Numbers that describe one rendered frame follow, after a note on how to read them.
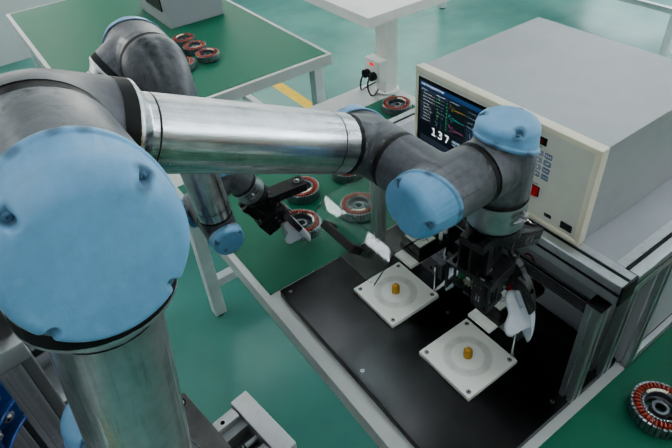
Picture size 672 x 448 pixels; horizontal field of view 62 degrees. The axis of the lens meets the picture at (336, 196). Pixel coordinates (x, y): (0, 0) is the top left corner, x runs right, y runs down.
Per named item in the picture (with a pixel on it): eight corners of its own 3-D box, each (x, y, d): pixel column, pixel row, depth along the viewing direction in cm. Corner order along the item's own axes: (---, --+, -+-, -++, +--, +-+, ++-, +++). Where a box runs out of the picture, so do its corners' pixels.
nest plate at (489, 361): (468, 402, 116) (468, 398, 115) (418, 354, 126) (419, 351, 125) (516, 363, 122) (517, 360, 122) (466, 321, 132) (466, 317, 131)
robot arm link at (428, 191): (363, 207, 67) (430, 172, 72) (428, 258, 60) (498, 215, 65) (361, 153, 63) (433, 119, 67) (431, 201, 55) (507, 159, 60)
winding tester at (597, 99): (577, 246, 101) (603, 152, 88) (413, 146, 130) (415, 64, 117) (693, 164, 118) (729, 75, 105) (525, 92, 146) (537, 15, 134)
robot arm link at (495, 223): (489, 169, 74) (546, 194, 69) (486, 196, 77) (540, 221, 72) (455, 195, 70) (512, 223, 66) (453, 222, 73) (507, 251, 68)
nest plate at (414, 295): (392, 328, 132) (392, 325, 131) (353, 291, 142) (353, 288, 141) (438, 298, 138) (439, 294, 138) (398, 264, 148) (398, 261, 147)
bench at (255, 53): (151, 274, 261) (98, 138, 214) (52, 122, 383) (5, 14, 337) (341, 181, 307) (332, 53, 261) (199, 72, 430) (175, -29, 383)
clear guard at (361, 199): (373, 286, 111) (372, 265, 108) (307, 225, 127) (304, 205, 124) (487, 217, 125) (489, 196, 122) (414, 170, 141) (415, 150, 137)
